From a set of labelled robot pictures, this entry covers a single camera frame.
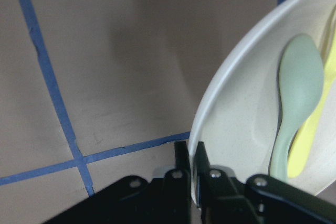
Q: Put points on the pale green plastic spoon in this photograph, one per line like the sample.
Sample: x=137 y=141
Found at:
x=300 y=83

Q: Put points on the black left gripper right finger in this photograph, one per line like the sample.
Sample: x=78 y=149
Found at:
x=216 y=194

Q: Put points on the yellow plastic fork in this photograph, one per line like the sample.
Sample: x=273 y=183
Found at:
x=302 y=143

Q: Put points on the white round plate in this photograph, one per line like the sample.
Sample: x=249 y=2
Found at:
x=239 y=115

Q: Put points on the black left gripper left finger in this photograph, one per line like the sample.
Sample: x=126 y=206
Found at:
x=173 y=189

